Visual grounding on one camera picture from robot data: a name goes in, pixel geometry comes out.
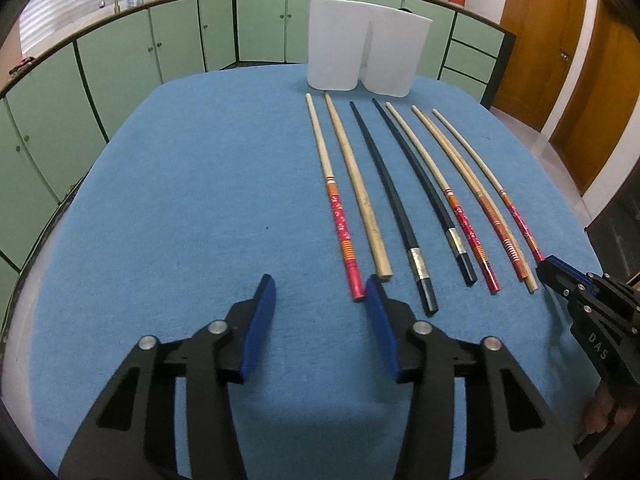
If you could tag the red item on counter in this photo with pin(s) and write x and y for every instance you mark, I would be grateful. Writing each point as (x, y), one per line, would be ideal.
(24, 65)

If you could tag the person's right hand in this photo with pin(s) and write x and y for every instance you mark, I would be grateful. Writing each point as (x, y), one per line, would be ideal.
(602, 412)

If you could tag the wooden door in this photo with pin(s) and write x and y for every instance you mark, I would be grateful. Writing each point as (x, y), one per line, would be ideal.
(605, 110)
(540, 45)

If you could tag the green kitchen base cabinets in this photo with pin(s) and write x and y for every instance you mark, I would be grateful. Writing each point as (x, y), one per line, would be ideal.
(125, 75)

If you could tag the dark furniture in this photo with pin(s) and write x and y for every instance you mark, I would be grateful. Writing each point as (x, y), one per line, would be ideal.
(620, 230)

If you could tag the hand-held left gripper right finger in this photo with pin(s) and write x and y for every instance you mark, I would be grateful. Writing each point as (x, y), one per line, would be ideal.
(382, 320)

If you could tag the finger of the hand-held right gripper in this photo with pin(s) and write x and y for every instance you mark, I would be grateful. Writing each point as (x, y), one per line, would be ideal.
(550, 275)
(565, 266)

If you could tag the white two-compartment utensil holder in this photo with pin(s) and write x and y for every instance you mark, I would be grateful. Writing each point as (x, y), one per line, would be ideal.
(340, 45)

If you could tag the red patterned wooden chopstick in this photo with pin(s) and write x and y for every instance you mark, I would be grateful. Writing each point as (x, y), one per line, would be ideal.
(324, 160)
(520, 225)
(500, 234)
(464, 225)

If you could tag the black chopstick with silver band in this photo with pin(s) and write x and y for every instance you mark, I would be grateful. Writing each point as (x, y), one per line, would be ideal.
(419, 265)
(453, 241)

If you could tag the white window blinds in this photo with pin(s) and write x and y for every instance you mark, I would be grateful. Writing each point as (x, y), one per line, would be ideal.
(75, 5)

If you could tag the blue table cloth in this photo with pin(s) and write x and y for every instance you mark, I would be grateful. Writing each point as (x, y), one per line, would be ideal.
(200, 210)

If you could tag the plain wooden chopstick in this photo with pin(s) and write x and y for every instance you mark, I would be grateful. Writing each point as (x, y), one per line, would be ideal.
(532, 286)
(356, 185)

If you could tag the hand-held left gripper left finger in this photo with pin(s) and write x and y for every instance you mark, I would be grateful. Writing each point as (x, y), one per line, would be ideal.
(260, 320)

